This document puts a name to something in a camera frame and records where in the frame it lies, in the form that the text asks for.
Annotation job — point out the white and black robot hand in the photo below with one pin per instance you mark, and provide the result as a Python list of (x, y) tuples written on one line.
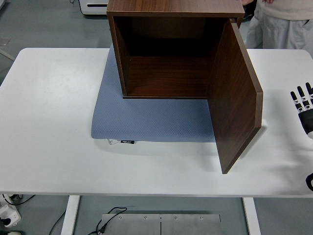
[(304, 120)]

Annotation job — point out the brown wooden cabinet door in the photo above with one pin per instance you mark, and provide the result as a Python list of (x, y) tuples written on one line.
[(234, 110)]

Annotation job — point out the brown wooden cabinet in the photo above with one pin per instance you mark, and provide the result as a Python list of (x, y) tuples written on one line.
[(171, 73)]

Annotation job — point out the white table leg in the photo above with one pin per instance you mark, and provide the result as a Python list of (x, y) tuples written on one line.
[(252, 215), (70, 215)]

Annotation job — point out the blue-grey textured mat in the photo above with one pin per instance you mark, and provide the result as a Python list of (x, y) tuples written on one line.
[(151, 120)]

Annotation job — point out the grey metal plate with screws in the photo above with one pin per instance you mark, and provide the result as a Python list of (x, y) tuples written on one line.
[(190, 225), (132, 225)]

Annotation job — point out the black mat label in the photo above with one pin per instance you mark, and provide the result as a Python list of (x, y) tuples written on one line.
[(128, 141)]

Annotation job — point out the white mat tag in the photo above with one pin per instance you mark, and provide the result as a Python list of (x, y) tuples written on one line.
[(112, 142)]

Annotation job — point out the white appliance with dark slot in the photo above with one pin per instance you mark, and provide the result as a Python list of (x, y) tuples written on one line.
[(94, 7)]

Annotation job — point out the light wooden beam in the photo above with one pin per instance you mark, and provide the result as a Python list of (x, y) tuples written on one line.
[(6, 54)]

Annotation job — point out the white power strip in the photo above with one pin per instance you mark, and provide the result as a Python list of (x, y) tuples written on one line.
[(9, 216)]

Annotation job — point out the grey floor socket plate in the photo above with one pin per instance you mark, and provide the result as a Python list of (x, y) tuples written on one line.
[(4, 41)]

